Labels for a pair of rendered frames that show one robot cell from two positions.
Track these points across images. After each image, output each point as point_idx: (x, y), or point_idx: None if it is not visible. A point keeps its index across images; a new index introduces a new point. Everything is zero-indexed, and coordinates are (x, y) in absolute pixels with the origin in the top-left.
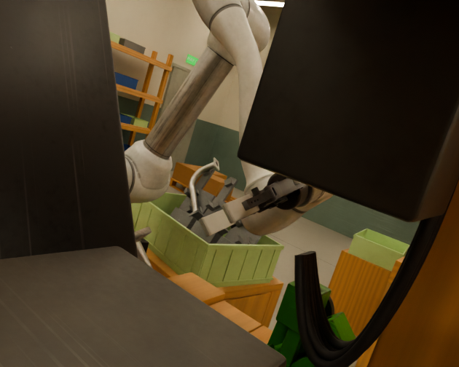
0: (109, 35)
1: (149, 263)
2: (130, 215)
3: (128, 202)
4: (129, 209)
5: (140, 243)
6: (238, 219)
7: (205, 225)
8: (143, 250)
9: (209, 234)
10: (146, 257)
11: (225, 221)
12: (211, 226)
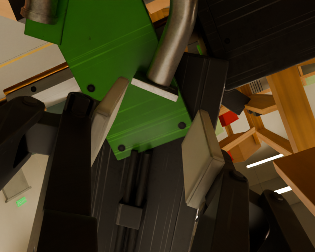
0: (190, 242)
1: (177, 62)
2: (219, 111)
3: (217, 120)
4: (218, 115)
5: (169, 84)
6: (209, 119)
7: (121, 103)
8: (171, 76)
9: (129, 83)
10: (175, 69)
11: (113, 116)
12: (121, 102)
